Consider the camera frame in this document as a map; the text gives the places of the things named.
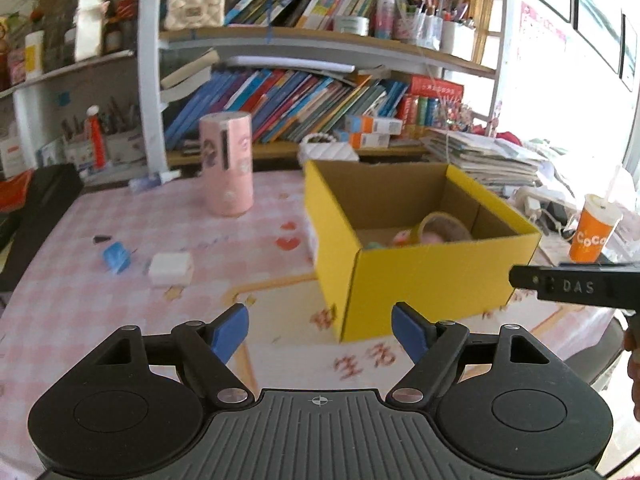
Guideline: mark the yellow cardboard box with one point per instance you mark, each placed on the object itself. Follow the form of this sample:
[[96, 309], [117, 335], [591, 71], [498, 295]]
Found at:
[[410, 285]]

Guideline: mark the white pen holder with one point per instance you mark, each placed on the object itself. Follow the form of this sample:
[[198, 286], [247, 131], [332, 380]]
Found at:
[[457, 42]]

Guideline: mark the pink tall bottle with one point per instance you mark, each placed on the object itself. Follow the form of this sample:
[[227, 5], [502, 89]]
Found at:
[[385, 15]]

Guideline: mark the row of leaning blue books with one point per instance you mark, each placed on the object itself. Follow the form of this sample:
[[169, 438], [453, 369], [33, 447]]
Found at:
[[280, 105]]

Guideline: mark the white round tin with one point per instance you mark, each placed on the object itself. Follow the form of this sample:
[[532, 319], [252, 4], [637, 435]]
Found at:
[[351, 26]]

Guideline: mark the clear pen holder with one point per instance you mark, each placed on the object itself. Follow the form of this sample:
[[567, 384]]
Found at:
[[420, 30]]

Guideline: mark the white power strip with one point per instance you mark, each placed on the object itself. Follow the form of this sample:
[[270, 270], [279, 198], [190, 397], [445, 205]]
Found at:
[[537, 205]]

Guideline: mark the pair of stacked thick books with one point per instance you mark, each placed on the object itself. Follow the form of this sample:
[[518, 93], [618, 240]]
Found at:
[[187, 77]]

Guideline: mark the white quilted handbag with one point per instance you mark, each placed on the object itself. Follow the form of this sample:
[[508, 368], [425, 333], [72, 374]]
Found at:
[[330, 152]]

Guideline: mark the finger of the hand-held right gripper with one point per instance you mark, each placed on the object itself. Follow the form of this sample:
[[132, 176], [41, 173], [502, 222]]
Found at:
[[595, 263]]

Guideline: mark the white paper carton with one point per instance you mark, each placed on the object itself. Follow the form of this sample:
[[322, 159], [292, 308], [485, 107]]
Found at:
[[91, 30]]

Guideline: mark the small black cap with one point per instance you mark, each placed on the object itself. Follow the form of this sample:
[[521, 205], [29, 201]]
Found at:
[[102, 238]]

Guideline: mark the black box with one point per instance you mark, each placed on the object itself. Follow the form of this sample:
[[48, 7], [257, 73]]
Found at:
[[40, 210]]

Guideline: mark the small blue item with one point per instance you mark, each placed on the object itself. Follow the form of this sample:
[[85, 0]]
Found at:
[[116, 257]]

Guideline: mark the person's right hand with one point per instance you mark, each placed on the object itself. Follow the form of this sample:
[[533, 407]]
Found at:
[[634, 375]]

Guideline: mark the small white box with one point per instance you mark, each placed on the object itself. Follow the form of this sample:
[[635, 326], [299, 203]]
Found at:
[[171, 269]]

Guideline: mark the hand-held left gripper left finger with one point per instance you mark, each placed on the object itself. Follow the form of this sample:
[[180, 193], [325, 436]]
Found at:
[[232, 332]]

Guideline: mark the pink checked tablecloth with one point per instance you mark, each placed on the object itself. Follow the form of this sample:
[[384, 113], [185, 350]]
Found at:
[[200, 310]]

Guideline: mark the white bottle yellow label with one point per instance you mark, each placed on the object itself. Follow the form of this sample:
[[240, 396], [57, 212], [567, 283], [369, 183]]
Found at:
[[34, 57]]

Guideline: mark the pink cylindrical humidifier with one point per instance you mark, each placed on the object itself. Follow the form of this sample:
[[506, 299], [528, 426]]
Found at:
[[227, 165]]

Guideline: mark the stack of papers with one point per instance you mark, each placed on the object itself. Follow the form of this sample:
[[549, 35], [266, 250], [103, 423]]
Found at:
[[485, 160]]

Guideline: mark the red thick book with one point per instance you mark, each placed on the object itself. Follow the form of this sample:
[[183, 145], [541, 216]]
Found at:
[[437, 87]]

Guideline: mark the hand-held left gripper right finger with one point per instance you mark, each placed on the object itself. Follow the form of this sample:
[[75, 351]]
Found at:
[[407, 332]]

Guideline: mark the pink wall poster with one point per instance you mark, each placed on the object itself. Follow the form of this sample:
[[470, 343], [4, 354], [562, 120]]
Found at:
[[542, 25]]

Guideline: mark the white wooden bookshelf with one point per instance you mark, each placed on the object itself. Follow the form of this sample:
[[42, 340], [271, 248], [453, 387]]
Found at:
[[150, 85]]

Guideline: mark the cream quilted handbag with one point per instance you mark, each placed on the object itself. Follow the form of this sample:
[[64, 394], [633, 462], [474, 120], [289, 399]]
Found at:
[[195, 10]]

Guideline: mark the pink plush toy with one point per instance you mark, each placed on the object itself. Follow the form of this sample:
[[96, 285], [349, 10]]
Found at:
[[401, 236]]

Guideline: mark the red tube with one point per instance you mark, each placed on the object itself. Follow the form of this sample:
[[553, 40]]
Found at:
[[96, 140]]

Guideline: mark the small spray bottle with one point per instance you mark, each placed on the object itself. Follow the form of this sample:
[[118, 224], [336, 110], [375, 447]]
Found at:
[[152, 181]]

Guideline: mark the orange drink cup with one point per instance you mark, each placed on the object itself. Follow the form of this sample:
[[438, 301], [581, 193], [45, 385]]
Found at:
[[592, 235]]

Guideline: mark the yellow tape roll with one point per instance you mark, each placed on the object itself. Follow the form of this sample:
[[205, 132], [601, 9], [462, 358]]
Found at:
[[420, 227]]

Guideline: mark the printed pen holder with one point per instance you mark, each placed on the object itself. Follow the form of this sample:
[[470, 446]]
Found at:
[[122, 147]]

